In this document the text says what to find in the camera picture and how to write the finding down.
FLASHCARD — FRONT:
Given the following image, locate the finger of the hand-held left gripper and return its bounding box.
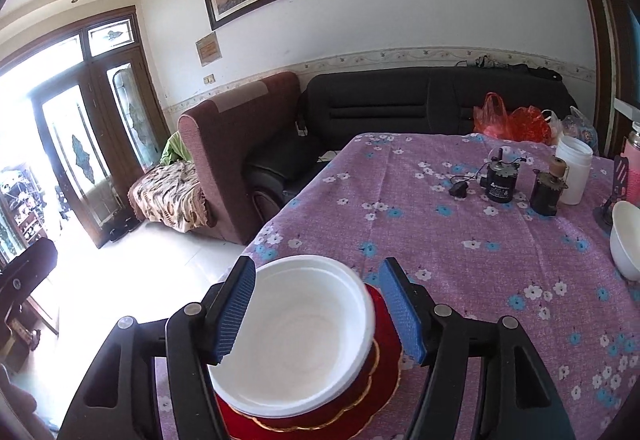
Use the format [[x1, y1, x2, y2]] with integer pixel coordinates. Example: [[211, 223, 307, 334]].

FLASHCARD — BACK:
[[0, 237, 58, 316]]

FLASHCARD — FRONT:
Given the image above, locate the green cloth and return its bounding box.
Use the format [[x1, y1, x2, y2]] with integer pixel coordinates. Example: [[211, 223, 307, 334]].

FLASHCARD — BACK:
[[160, 130, 189, 166]]

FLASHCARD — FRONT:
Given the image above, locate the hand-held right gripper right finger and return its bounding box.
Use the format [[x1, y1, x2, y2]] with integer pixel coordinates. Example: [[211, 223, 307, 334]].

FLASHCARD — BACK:
[[378, 257, 576, 440]]

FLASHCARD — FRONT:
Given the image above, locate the dark cloth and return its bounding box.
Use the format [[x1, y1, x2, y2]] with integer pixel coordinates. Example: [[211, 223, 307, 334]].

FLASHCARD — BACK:
[[505, 63, 564, 82]]

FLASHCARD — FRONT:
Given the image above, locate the purple floral tablecloth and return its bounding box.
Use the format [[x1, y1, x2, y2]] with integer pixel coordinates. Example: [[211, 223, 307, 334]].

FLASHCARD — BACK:
[[155, 133, 640, 440]]

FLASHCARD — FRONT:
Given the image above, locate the black sofa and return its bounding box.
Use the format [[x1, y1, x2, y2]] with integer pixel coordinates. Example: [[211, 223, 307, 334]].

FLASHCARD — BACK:
[[243, 65, 581, 241]]

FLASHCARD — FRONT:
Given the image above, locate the orange plastic bag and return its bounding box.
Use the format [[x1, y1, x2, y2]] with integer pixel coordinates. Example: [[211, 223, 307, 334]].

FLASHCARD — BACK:
[[472, 92, 512, 139]]

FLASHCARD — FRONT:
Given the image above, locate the leaf patterned blanket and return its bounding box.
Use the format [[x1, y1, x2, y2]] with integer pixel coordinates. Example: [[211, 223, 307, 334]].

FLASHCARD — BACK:
[[127, 160, 211, 232]]

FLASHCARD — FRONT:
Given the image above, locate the dark slotted metal stand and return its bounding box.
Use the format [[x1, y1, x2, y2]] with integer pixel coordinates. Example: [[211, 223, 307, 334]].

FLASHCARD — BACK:
[[594, 155, 632, 227]]

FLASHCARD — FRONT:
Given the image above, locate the white plastic jar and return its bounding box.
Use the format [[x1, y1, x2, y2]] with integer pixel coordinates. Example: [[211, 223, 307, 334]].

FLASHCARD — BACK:
[[555, 135, 594, 205]]

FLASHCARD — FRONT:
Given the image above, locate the pink thermos with knitted sleeve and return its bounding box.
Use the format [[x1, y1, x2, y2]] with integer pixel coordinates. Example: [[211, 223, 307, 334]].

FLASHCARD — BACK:
[[620, 120, 640, 201]]

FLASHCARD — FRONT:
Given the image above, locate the black cylindrical motor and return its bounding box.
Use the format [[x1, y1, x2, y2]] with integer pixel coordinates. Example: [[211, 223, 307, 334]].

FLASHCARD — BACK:
[[482, 146, 521, 203]]

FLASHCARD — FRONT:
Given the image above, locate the wooden partition cabinet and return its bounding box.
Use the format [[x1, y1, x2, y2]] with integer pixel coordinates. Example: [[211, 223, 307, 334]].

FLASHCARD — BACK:
[[557, 0, 640, 161]]

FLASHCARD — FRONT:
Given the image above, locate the brown armchair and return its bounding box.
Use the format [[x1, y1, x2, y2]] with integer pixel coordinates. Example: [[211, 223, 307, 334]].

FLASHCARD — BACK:
[[177, 72, 301, 246]]

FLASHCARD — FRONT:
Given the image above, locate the white paper bowl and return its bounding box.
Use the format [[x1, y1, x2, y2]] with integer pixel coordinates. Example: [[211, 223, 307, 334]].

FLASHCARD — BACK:
[[207, 254, 377, 420], [609, 200, 640, 282]]

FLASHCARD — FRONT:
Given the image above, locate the red plate with gold rim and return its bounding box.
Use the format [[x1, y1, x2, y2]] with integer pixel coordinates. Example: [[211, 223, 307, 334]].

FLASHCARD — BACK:
[[215, 283, 403, 440]]

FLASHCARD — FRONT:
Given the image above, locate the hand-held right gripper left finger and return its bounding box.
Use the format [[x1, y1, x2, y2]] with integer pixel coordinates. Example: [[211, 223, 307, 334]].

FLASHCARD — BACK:
[[57, 255, 257, 440]]

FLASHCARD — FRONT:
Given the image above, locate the wooden glass door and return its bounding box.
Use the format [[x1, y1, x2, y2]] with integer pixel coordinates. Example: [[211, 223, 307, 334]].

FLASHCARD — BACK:
[[0, 5, 171, 251]]

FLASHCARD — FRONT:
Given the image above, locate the brown capped motor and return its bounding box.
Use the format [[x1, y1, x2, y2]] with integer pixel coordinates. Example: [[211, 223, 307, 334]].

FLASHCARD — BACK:
[[530, 155, 571, 217]]

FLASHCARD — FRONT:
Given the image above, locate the small wall plaque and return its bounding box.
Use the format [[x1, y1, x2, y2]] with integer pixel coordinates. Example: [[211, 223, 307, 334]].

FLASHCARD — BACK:
[[195, 32, 222, 67]]

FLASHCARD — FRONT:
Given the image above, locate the person's left forearm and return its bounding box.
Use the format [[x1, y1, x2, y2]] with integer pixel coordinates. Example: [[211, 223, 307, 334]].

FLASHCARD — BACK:
[[0, 362, 39, 440]]

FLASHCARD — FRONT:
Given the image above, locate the clear plastic bag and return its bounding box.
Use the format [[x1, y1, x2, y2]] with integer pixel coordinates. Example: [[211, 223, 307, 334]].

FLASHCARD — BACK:
[[562, 106, 599, 152]]

